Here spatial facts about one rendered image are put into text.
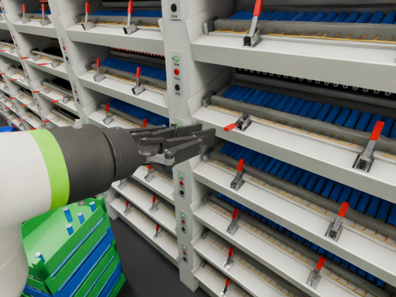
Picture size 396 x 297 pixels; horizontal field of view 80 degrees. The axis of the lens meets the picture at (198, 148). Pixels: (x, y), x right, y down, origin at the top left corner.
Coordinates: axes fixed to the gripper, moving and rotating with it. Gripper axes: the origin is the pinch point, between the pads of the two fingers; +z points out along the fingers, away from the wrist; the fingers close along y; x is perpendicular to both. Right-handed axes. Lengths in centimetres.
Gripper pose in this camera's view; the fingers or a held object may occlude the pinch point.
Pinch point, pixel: (196, 135)
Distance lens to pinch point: 46.9
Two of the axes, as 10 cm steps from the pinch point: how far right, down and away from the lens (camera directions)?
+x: 1.4, -9.3, -3.5
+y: 7.6, 3.3, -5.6
